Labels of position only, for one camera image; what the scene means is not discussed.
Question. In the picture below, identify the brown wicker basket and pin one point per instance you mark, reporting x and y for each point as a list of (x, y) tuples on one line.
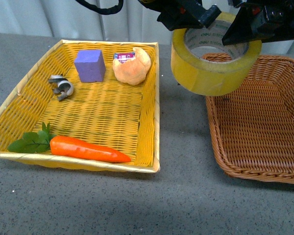
[(252, 128)]

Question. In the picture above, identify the orange toy carrot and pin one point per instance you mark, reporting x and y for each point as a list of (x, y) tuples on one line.
[(43, 141)]

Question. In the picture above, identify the purple foam cube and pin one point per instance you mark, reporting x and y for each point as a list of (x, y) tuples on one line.
[(90, 65)]

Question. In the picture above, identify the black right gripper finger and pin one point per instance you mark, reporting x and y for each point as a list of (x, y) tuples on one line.
[(264, 20)]

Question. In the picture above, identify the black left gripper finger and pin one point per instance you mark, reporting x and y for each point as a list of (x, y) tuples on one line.
[(179, 14)]

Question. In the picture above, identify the grey toy animal figurine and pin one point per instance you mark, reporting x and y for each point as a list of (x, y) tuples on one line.
[(64, 87)]

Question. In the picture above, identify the yellow tape roll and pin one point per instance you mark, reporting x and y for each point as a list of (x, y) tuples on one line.
[(211, 78)]

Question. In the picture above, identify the yellow woven basket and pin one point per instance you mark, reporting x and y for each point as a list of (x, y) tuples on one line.
[(108, 113)]

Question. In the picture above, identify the plush croissant toy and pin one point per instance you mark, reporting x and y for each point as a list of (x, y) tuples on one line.
[(133, 72)]

